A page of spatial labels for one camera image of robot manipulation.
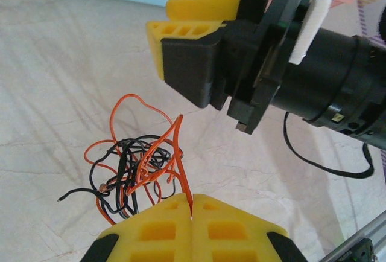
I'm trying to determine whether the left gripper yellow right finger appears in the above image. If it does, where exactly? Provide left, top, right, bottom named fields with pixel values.
left=191, top=194, right=308, bottom=262

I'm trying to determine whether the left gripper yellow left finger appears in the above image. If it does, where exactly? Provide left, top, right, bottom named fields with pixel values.
left=80, top=193, right=194, bottom=262

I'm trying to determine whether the thin black wrist wire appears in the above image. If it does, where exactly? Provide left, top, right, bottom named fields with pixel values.
left=283, top=112, right=376, bottom=180

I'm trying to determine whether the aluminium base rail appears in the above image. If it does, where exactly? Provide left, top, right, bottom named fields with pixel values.
left=322, top=213, right=386, bottom=262

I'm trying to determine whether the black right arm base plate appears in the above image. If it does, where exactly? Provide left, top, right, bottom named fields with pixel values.
left=351, top=237, right=378, bottom=262

